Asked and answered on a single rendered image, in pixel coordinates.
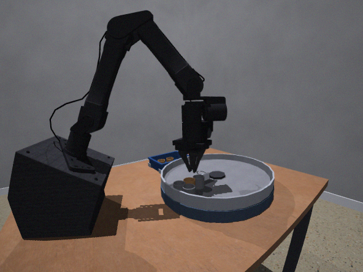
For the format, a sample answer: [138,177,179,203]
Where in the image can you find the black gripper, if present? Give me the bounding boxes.
[172,122,212,173]

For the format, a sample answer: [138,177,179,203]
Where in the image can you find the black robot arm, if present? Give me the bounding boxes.
[59,10,227,173]

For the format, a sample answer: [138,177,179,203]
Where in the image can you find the blue open crate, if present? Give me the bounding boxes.
[149,151,181,171]

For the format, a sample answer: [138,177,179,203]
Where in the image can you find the grey round turntable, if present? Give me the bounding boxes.
[161,154,275,223]

